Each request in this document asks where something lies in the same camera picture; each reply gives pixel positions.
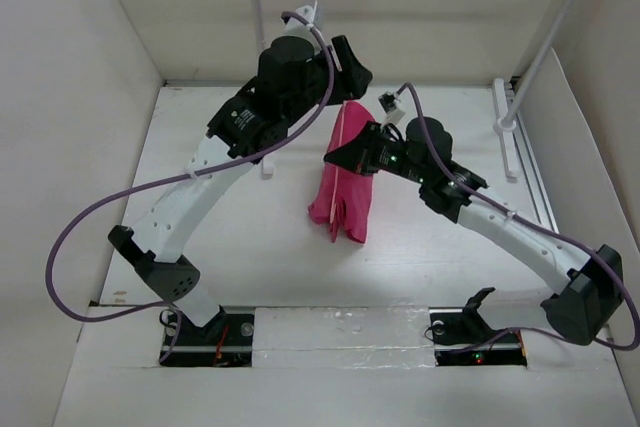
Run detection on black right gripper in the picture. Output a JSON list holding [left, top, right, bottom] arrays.
[[325, 118, 430, 185]]

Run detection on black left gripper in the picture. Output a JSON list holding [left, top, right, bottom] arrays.
[[282, 36, 370, 127]]

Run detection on pink trousers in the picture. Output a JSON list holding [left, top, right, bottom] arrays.
[[308, 101, 374, 244]]

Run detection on pink wire hanger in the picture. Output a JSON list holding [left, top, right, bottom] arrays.
[[330, 104, 345, 228]]

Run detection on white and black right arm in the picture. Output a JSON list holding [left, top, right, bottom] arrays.
[[324, 117, 623, 345]]

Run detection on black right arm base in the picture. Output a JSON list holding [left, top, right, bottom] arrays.
[[423, 287, 528, 367]]

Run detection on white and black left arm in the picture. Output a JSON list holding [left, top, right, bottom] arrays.
[[108, 35, 373, 344]]

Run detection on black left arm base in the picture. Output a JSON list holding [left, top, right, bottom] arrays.
[[158, 310, 255, 368]]

